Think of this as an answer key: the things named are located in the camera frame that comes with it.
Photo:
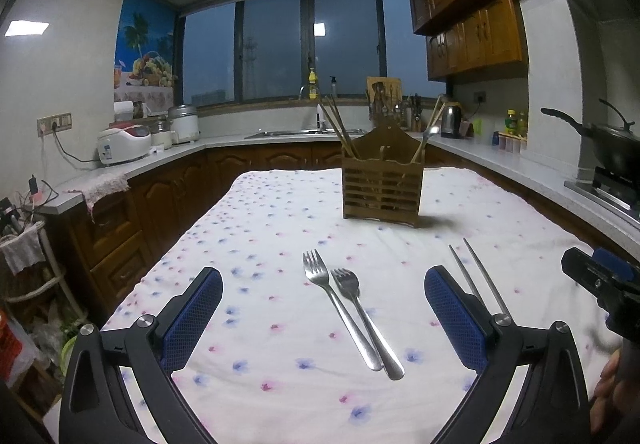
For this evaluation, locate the countertop utensil rack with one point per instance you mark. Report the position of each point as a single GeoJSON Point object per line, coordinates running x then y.
{"type": "Point", "coordinates": [390, 109]}

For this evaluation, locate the silver rice cooker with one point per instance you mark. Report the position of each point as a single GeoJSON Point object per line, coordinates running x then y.
{"type": "Point", "coordinates": [183, 124]}

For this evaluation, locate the white and red rice cooker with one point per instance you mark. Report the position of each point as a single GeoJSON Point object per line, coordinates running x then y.
{"type": "Point", "coordinates": [123, 144]}

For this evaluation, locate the white kitchen countertop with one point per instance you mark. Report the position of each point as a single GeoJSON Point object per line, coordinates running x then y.
{"type": "Point", "coordinates": [220, 139]}

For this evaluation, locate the green cup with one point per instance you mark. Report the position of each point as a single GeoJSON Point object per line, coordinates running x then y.
{"type": "Point", "coordinates": [478, 125]}

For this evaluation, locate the fruit and beach wall poster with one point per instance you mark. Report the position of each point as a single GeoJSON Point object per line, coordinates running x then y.
{"type": "Point", "coordinates": [145, 43]}

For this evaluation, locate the clear pump dispenser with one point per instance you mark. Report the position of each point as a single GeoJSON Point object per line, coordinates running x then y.
{"type": "Point", "coordinates": [333, 87]}

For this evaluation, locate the white hanging towel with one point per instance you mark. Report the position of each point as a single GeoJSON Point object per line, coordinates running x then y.
{"type": "Point", "coordinates": [21, 250]}

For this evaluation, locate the gas stove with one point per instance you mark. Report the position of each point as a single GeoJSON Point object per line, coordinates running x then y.
{"type": "Point", "coordinates": [607, 191]}

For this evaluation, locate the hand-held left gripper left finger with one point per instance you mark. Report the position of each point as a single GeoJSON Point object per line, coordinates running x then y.
{"type": "Point", "coordinates": [195, 314]}

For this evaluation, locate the large metal fork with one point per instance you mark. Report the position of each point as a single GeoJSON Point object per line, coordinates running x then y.
{"type": "Point", "coordinates": [343, 319]}

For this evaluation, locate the small metal spoon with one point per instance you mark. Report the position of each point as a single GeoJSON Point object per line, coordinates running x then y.
{"type": "Point", "coordinates": [431, 130]}

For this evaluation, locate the person's right hand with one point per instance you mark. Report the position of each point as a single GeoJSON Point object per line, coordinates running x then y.
{"type": "Point", "coordinates": [607, 394]}

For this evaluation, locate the metal chopstick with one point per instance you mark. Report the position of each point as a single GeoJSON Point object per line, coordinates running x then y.
{"type": "Point", "coordinates": [483, 271]}
{"type": "Point", "coordinates": [462, 269]}

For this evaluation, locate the paper towel roll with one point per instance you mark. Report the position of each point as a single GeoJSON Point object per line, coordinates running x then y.
{"type": "Point", "coordinates": [125, 112]}

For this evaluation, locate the white floral tablecloth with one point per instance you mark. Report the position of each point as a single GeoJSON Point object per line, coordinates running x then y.
{"type": "Point", "coordinates": [260, 234]}

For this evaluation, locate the wooden upper cabinets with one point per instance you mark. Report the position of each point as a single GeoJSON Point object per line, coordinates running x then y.
{"type": "Point", "coordinates": [475, 8]}

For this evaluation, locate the white storage rack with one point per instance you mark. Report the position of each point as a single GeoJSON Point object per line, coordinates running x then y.
{"type": "Point", "coordinates": [57, 274]}

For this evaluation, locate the green basin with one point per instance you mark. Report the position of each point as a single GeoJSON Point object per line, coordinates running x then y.
{"type": "Point", "coordinates": [68, 350]}

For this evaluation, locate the white water tap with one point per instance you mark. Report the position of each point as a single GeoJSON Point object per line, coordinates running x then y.
{"type": "Point", "coordinates": [320, 117]}

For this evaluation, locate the spice jar rack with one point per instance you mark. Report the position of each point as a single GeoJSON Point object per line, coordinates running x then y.
{"type": "Point", "coordinates": [507, 142]}

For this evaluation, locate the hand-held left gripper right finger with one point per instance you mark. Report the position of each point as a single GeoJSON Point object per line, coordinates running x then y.
{"type": "Point", "coordinates": [455, 319]}

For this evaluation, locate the wooden cabinets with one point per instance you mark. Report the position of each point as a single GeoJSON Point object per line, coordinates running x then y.
{"type": "Point", "coordinates": [160, 204]}
{"type": "Point", "coordinates": [475, 8]}

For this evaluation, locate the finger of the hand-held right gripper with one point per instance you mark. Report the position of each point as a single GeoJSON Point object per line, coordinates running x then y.
{"type": "Point", "coordinates": [620, 266]}
{"type": "Point", "coordinates": [592, 274]}

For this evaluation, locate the steel kitchen sink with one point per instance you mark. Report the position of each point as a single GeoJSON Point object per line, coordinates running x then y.
{"type": "Point", "coordinates": [305, 132]}

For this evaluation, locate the wall socket strip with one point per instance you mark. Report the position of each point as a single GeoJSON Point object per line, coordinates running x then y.
{"type": "Point", "coordinates": [54, 122]}

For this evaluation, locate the wooden lower cabinets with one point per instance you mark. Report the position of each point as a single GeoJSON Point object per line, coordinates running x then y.
{"type": "Point", "coordinates": [160, 204]}

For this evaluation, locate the steel electric kettle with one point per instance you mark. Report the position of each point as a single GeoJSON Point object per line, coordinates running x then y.
{"type": "Point", "coordinates": [451, 121]}

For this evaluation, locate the knife block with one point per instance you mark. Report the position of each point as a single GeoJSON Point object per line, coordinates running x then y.
{"type": "Point", "coordinates": [417, 116]}

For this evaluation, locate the wooden utensil holder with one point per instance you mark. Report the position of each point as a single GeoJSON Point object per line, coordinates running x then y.
{"type": "Point", "coordinates": [380, 194]}

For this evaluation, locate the small white pot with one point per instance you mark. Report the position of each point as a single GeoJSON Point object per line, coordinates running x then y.
{"type": "Point", "coordinates": [161, 134]}

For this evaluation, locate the ceiling light panel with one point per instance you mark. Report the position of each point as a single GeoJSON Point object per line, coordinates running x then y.
{"type": "Point", "coordinates": [26, 28]}

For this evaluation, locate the small metal fork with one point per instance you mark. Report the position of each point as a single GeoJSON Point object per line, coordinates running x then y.
{"type": "Point", "coordinates": [376, 339]}

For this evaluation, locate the yellow oil bottle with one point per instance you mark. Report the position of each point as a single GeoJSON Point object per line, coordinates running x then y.
{"type": "Point", "coordinates": [510, 122]}

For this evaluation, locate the wooden cutting board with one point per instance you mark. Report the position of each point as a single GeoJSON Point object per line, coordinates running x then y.
{"type": "Point", "coordinates": [384, 86]}

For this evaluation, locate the black wok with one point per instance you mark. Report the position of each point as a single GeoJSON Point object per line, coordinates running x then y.
{"type": "Point", "coordinates": [612, 143]}

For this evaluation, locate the red crate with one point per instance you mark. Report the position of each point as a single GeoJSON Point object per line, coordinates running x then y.
{"type": "Point", "coordinates": [10, 345]}

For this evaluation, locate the yellow dish soap bottle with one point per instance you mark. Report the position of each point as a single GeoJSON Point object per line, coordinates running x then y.
{"type": "Point", "coordinates": [313, 83]}

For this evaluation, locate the lace cloth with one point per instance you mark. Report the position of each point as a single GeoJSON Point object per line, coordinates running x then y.
{"type": "Point", "coordinates": [105, 186]}

